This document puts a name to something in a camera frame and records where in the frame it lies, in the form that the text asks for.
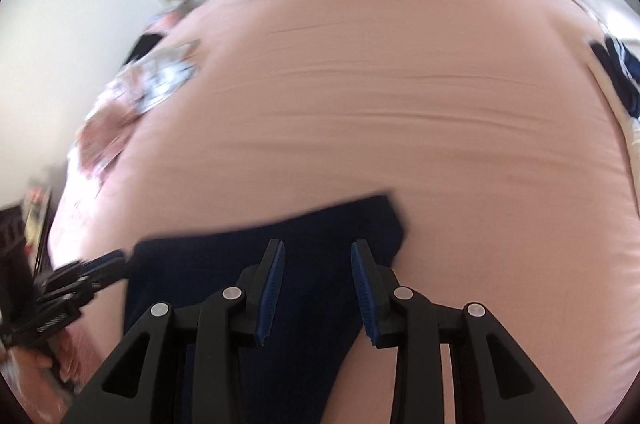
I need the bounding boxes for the folded cream white garment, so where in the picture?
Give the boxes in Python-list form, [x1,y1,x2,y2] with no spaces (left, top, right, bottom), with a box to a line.
[585,36,639,190]

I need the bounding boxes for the pink bed sheet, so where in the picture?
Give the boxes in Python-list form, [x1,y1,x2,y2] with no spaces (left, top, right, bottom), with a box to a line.
[50,0,639,423]

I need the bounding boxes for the person's left hand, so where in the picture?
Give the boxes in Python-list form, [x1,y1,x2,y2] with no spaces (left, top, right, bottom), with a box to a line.
[1,331,81,382]

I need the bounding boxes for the navy shorts with white stripes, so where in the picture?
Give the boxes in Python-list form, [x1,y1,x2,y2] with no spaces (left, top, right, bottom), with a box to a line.
[124,195,405,423]

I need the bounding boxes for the floral pink crumpled garment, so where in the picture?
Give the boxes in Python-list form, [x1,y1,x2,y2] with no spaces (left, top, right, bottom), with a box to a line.
[70,40,200,183]

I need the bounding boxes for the folded navy striped garment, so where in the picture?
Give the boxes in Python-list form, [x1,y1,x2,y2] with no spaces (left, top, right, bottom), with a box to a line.
[589,36,639,119]

